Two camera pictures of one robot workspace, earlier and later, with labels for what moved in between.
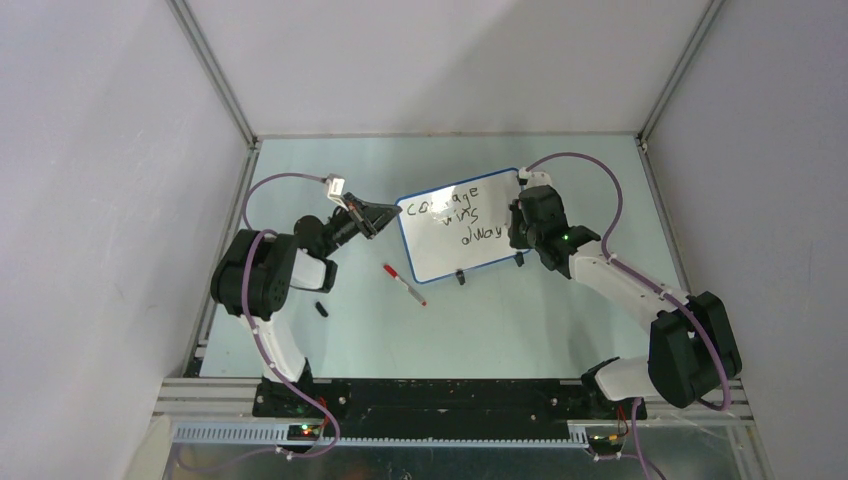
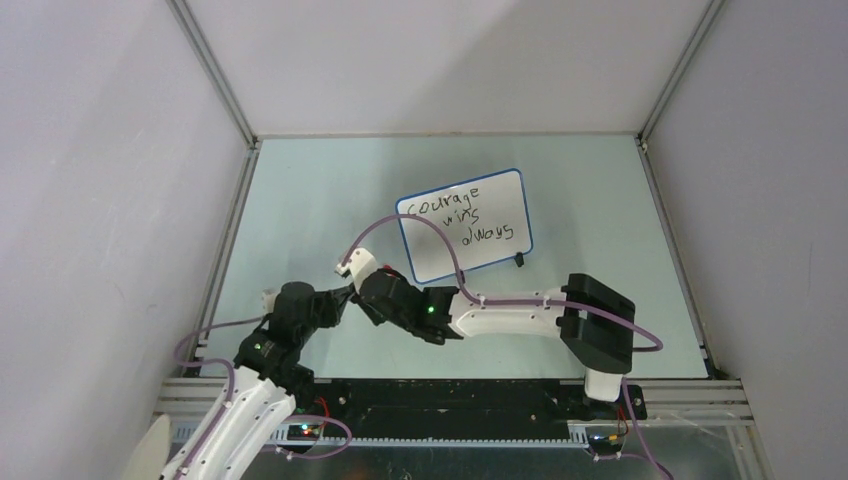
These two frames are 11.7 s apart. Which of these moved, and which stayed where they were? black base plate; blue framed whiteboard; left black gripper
Moved: left black gripper
Stayed: black base plate; blue framed whiteboard
